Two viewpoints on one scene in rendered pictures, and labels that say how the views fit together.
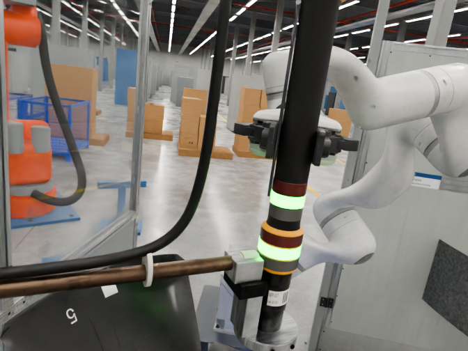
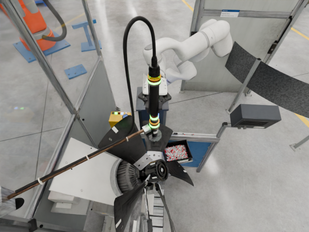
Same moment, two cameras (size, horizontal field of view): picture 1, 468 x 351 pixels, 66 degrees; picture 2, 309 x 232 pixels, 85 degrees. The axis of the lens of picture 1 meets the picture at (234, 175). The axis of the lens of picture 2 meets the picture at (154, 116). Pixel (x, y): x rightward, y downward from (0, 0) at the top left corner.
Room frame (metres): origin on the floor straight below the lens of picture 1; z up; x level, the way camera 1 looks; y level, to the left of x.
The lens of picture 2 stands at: (-0.08, -0.03, 2.14)
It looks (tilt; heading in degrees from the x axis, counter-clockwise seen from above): 53 degrees down; 356
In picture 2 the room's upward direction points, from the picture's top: straight up
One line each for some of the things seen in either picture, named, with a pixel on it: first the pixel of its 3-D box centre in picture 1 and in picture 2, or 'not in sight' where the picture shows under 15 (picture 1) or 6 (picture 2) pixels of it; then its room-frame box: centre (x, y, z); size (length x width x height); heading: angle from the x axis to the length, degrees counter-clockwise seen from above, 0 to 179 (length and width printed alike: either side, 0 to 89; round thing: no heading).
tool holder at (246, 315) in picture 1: (263, 294); (152, 130); (0.34, -0.05, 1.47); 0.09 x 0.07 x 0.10; 117
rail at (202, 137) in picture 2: not in sight; (168, 136); (0.69, -0.20, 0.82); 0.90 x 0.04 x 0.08; 82
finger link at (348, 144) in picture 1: (326, 138); (163, 94); (0.41, -0.10, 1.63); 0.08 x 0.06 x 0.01; 52
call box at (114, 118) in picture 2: not in sight; (120, 120); (0.74, 0.19, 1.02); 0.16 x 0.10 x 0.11; 82
